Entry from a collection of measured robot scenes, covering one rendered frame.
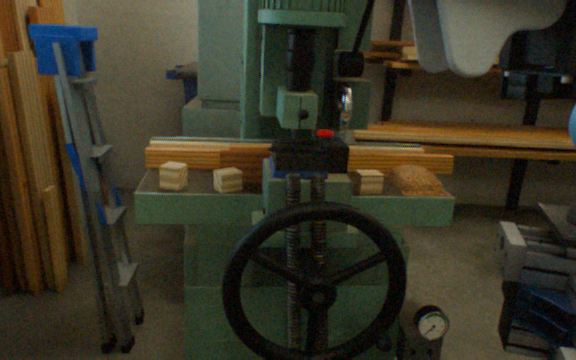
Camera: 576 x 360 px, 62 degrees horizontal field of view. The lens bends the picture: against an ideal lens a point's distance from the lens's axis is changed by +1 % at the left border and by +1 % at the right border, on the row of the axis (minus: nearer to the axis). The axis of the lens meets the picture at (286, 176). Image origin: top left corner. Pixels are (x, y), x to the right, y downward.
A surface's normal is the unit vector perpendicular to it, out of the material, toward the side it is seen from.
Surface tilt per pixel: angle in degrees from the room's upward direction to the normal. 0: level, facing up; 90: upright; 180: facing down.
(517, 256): 90
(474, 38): 88
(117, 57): 90
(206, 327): 90
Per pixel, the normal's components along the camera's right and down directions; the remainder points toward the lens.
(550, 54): -0.99, 0.04
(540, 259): -0.25, 0.28
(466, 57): 0.11, 0.27
